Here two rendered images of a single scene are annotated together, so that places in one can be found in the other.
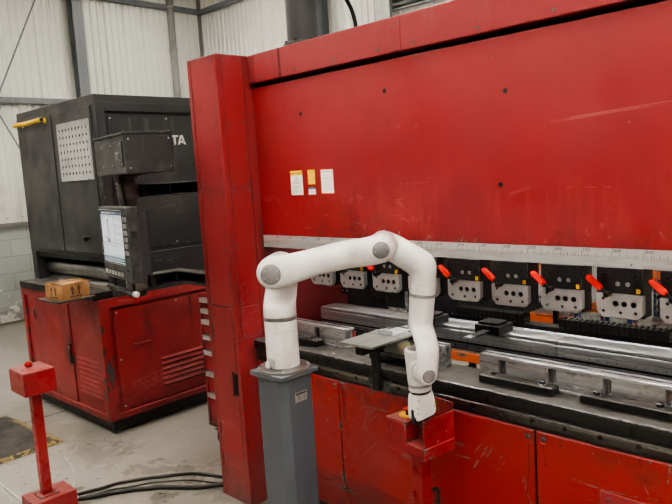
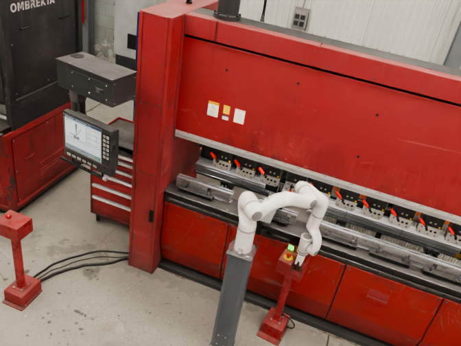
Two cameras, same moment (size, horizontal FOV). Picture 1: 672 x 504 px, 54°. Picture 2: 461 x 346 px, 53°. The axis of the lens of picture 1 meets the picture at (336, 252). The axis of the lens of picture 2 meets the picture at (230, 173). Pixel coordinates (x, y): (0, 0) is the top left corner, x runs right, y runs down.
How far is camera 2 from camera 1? 2.13 m
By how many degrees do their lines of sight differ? 37
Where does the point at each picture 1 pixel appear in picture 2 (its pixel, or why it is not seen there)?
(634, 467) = (389, 283)
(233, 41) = not seen: outside the picture
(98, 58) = not seen: outside the picture
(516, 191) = (365, 162)
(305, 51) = (242, 35)
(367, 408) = not seen: hidden behind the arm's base
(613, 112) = (429, 146)
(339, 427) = (223, 244)
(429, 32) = (341, 66)
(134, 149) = (117, 90)
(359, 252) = (301, 202)
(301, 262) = (270, 206)
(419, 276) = (322, 209)
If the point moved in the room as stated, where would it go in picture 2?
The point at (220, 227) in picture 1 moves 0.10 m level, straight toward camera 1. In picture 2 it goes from (155, 129) to (161, 135)
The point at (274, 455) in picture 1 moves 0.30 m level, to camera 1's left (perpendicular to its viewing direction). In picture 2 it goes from (232, 289) to (193, 298)
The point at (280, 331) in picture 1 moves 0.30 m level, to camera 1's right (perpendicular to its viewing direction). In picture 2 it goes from (250, 237) to (288, 230)
